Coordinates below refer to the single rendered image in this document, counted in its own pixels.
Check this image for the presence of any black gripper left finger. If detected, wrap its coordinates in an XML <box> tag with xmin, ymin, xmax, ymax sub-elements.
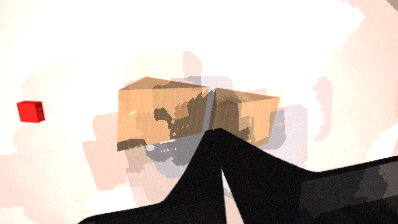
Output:
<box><xmin>77</xmin><ymin>129</ymin><xmax>228</xmax><ymax>224</ymax></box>

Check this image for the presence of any red block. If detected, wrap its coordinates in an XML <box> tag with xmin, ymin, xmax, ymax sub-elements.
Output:
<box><xmin>16</xmin><ymin>100</ymin><xmax>45</xmax><ymax>123</ymax></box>

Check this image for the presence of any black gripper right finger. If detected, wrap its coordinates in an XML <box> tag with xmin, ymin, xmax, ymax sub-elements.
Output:
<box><xmin>214</xmin><ymin>128</ymin><xmax>398</xmax><ymax>224</ymax></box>

